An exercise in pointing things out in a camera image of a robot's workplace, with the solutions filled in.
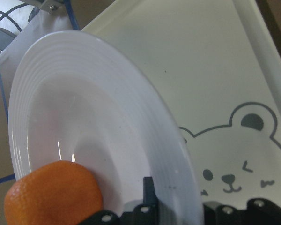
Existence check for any cream bear tray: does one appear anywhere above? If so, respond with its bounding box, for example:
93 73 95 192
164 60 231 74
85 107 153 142
84 0 281 208

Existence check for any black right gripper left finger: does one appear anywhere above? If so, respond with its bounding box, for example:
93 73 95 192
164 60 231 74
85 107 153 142
123 177 159 225

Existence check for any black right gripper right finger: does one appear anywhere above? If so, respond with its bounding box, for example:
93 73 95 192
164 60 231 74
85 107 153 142
203 198 281 225

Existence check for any orange fruit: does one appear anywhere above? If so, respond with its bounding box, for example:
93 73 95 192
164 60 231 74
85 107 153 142
4 160 103 225

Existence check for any white ribbed plate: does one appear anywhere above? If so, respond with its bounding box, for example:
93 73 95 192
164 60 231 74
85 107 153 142
8 30 204 225

